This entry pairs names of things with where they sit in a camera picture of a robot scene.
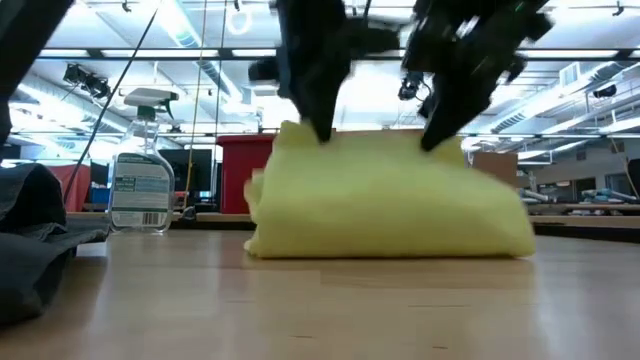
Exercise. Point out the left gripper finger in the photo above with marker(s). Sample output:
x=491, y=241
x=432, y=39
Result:
x=320, y=120

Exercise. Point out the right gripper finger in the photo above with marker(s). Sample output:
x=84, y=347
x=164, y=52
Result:
x=445, y=125

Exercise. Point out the yellow t-shirt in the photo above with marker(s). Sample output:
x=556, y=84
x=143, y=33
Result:
x=390, y=210

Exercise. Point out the dark grey shorts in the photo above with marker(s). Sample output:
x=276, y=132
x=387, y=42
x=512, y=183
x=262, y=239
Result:
x=30, y=225

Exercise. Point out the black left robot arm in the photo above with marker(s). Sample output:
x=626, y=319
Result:
x=25, y=40

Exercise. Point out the blue background robot arm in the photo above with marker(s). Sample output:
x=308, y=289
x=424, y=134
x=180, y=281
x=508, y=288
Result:
x=607, y=195

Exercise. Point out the red plastic laundry bin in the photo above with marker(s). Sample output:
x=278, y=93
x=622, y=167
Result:
x=240, y=175

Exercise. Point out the cardboard box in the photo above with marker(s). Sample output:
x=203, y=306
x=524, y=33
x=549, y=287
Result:
x=495, y=167

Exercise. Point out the black background monitor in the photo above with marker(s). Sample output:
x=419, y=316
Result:
x=187, y=172

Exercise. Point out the distant wooden table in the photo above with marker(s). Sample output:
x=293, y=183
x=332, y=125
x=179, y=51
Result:
x=600, y=206

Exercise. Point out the clear spray bottle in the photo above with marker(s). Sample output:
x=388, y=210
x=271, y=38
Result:
x=141, y=190

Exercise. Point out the black ceiling fixture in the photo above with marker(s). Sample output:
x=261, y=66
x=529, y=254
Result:
x=87, y=80

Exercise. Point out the black overhead camera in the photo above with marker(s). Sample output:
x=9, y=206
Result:
x=410, y=87

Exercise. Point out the black overhead frame bar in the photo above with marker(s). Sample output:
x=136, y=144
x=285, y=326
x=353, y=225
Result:
x=225, y=53

